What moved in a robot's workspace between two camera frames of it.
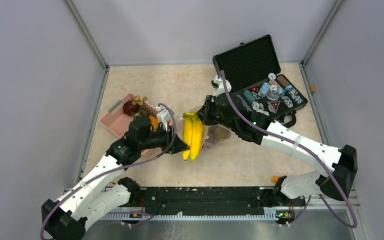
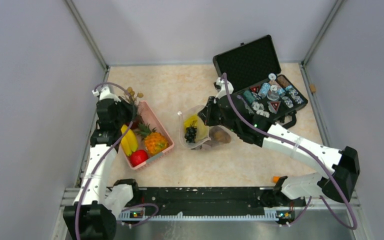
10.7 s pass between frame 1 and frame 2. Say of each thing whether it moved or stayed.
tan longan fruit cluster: moved
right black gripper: stayed
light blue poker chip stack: stayed
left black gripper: moved
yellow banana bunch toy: moved
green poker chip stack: stayed
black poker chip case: stayed
